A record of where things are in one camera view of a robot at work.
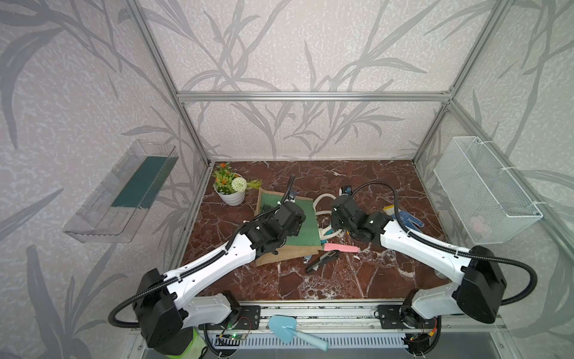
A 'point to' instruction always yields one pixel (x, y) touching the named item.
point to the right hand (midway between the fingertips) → (335, 212)
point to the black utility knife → (323, 260)
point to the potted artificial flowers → (230, 187)
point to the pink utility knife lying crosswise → (329, 247)
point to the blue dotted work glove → (409, 221)
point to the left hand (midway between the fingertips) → (285, 213)
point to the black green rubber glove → (186, 344)
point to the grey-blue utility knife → (308, 257)
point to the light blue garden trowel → (285, 327)
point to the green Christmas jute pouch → (306, 244)
